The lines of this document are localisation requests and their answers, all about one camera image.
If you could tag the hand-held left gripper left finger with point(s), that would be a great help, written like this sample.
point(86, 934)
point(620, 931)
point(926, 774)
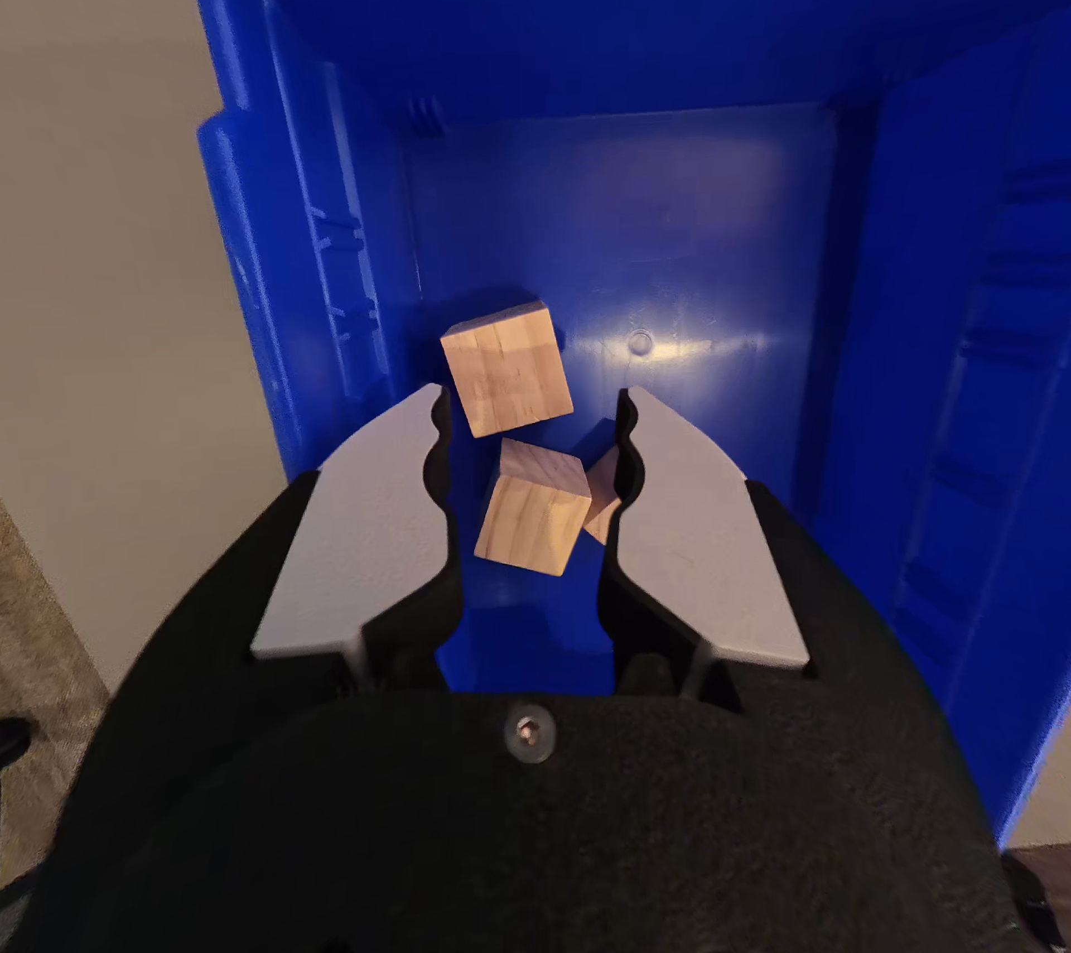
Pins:
point(360, 551)

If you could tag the wooden cube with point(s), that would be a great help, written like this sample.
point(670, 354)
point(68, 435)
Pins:
point(506, 375)
point(531, 518)
point(602, 501)

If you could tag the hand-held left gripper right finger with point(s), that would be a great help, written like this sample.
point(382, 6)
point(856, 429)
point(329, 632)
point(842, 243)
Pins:
point(703, 560)

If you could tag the blue plastic bin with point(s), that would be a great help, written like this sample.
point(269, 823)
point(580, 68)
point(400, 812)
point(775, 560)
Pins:
point(669, 216)

